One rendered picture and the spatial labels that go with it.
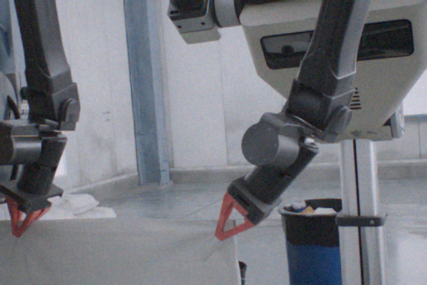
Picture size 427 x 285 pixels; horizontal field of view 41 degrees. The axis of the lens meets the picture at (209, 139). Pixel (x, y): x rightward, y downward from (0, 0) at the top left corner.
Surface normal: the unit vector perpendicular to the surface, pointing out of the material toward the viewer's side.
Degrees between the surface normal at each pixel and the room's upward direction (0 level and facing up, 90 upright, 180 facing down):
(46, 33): 107
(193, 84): 90
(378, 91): 130
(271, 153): 78
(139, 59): 90
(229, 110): 90
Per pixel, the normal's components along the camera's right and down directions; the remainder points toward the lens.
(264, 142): -0.57, -0.11
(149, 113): -0.38, 0.07
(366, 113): -0.24, 0.70
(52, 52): 0.80, 0.18
